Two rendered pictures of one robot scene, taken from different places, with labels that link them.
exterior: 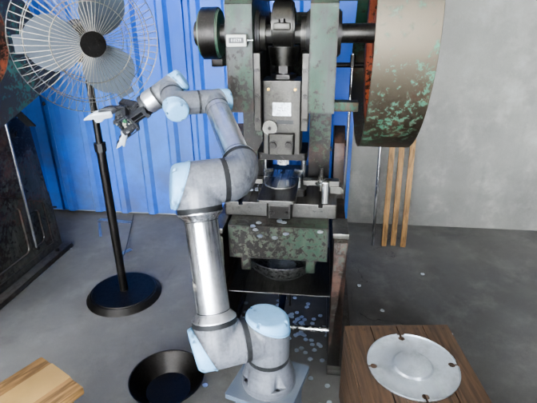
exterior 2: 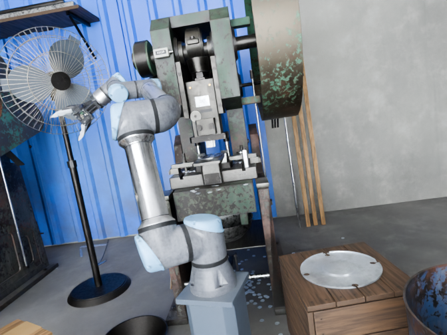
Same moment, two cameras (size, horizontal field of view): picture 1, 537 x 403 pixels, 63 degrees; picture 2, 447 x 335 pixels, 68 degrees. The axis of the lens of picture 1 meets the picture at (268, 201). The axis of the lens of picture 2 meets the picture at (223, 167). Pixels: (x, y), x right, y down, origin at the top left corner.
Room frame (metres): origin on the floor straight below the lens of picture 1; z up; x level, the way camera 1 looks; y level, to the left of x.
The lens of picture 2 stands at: (-0.06, -0.05, 0.97)
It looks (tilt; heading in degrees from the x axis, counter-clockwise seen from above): 9 degrees down; 358
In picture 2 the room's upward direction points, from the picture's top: 9 degrees counter-clockwise
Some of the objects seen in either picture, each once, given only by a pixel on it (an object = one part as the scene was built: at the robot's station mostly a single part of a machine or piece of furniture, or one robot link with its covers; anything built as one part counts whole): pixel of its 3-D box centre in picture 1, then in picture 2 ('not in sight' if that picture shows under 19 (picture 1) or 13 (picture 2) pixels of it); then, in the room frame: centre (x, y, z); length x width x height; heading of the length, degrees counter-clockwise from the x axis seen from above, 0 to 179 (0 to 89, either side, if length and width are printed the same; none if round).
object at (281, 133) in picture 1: (282, 113); (204, 106); (1.71, -0.06, 1.04); 0.17 x 0.15 x 0.30; 173
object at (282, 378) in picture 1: (268, 365); (211, 270); (0.94, 0.00, 0.50); 0.15 x 0.15 x 0.10
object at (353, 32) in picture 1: (283, 33); (195, 50); (1.75, -0.06, 1.33); 0.66 x 0.18 x 0.18; 83
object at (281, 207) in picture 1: (279, 202); (211, 171); (1.58, -0.04, 0.72); 0.25 x 0.14 x 0.14; 173
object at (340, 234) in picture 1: (341, 230); (267, 199); (1.86, -0.35, 0.45); 0.92 x 0.12 x 0.90; 173
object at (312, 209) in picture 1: (283, 195); (215, 173); (1.75, -0.06, 0.68); 0.45 x 0.30 x 0.06; 83
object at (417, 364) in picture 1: (412, 365); (339, 268); (1.09, -0.46, 0.35); 0.29 x 0.29 x 0.01
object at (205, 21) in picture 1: (220, 38); (151, 62); (1.80, 0.18, 1.31); 0.22 x 0.12 x 0.22; 173
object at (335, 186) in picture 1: (323, 179); (243, 154); (1.73, -0.23, 0.76); 0.17 x 0.06 x 0.10; 83
